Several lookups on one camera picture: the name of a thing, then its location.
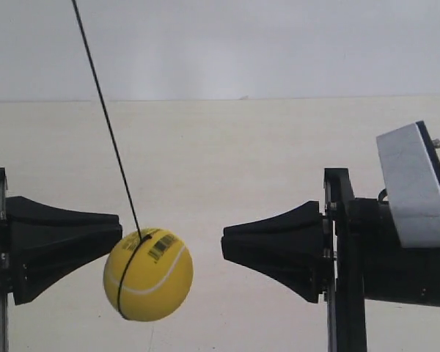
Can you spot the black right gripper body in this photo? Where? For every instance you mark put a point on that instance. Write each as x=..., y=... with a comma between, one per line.
x=368, y=262

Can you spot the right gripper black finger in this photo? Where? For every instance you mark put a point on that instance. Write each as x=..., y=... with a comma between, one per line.
x=296, y=232
x=297, y=262

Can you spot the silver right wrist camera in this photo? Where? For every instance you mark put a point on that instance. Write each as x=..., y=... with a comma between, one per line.
x=411, y=171

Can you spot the yellow tennis ball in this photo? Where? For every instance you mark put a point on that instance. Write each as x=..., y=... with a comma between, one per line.
x=148, y=275

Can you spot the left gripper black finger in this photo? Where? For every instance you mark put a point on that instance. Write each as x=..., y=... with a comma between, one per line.
x=58, y=220
x=42, y=255

